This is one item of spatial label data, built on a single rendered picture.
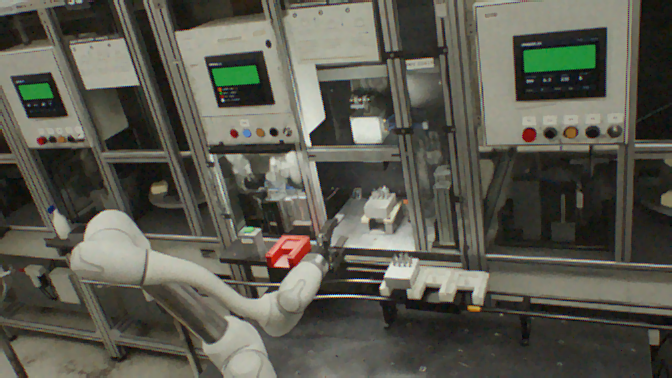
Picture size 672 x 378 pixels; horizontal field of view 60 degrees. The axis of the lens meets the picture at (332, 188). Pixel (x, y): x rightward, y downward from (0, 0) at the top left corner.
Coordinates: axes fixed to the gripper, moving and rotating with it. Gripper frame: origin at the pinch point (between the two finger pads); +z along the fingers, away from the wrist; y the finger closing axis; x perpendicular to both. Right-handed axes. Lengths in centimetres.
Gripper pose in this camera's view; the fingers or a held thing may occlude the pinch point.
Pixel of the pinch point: (339, 230)
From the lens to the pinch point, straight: 205.5
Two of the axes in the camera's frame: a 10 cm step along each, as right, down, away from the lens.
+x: -9.1, -0.1, 4.2
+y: -1.8, -8.9, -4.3
